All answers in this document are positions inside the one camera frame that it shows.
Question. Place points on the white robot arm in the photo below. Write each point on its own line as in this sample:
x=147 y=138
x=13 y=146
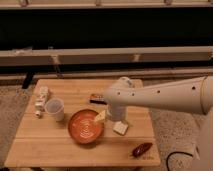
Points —
x=191 y=95

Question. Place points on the translucent plastic cup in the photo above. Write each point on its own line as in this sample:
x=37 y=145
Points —
x=55 y=108

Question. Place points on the dark rectangular snack bar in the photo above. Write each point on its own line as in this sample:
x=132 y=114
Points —
x=97 y=99

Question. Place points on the white sponge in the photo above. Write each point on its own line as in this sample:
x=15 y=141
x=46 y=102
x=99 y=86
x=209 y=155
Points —
x=120 y=128

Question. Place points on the orange ceramic bowl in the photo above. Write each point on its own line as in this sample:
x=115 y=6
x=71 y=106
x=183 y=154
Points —
x=82 y=128

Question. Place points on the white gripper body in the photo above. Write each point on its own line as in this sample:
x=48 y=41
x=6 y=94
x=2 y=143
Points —
x=116 y=113

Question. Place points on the dark red chili pepper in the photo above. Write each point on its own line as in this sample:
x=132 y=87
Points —
x=141 y=149

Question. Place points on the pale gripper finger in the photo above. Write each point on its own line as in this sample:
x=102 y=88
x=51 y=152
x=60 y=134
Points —
x=100 y=117

